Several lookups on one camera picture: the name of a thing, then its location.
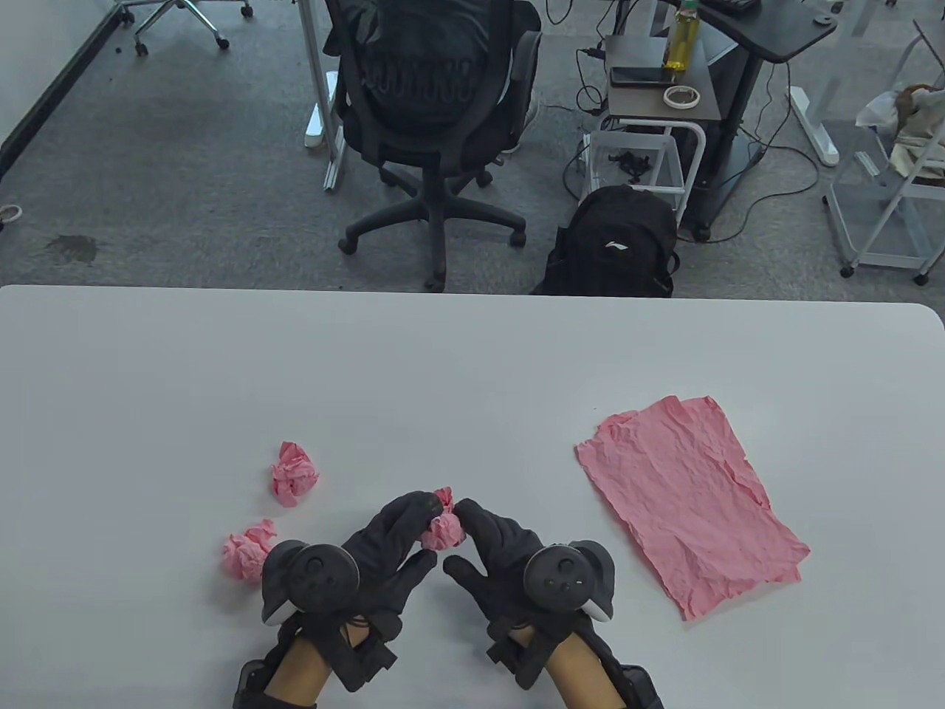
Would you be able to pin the black standing desk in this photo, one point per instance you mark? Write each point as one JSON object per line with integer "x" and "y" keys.
{"x": 782, "y": 33}

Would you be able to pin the black phone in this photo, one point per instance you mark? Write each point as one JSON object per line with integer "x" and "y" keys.
{"x": 638, "y": 76}

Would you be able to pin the white wheeled rack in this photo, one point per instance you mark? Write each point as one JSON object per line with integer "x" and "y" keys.
{"x": 889, "y": 236}

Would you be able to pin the person's right forearm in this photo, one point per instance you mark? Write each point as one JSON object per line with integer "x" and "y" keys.
{"x": 583, "y": 672}

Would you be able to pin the beige cloth bundle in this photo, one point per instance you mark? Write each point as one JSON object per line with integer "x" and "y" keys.
{"x": 919, "y": 140}

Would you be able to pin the small black gadget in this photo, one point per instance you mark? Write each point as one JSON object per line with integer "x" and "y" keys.
{"x": 631, "y": 166}

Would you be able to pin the black backpack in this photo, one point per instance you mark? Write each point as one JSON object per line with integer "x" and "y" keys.
{"x": 613, "y": 244}

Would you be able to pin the white desk foot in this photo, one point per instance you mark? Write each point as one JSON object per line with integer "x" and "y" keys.
{"x": 812, "y": 125}

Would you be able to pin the swivel chair with chrome base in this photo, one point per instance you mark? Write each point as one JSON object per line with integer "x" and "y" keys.
{"x": 196, "y": 15}

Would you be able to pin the person's right hand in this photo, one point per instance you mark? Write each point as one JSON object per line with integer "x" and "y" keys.
{"x": 495, "y": 561}

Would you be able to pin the black keyboard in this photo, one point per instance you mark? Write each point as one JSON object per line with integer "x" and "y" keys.
{"x": 734, "y": 5}

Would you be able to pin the person's left forearm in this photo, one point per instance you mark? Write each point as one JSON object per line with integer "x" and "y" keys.
{"x": 295, "y": 672}

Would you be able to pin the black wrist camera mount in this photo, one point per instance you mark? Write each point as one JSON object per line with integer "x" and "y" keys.
{"x": 530, "y": 665}
{"x": 362, "y": 661}

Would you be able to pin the white plastic bag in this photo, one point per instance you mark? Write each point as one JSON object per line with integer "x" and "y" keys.
{"x": 878, "y": 107}

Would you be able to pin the white tape roll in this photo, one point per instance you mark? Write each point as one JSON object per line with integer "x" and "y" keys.
{"x": 683, "y": 106}
{"x": 18, "y": 211}

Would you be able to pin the person's left hand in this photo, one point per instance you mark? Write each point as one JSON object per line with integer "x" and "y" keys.
{"x": 384, "y": 546}

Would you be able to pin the black mesh office chair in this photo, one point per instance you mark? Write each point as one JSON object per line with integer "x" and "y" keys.
{"x": 428, "y": 140}

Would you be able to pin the white desk leg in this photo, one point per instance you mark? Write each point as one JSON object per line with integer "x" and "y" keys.
{"x": 314, "y": 59}

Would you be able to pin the grey side table white frame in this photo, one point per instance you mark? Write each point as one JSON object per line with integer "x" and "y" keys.
{"x": 635, "y": 52}

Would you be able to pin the yellow drink bottle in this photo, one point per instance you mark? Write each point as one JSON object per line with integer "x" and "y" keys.
{"x": 681, "y": 44}

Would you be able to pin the black white handheld controller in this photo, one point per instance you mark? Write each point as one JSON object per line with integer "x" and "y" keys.
{"x": 561, "y": 580}
{"x": 322, "y": 580}

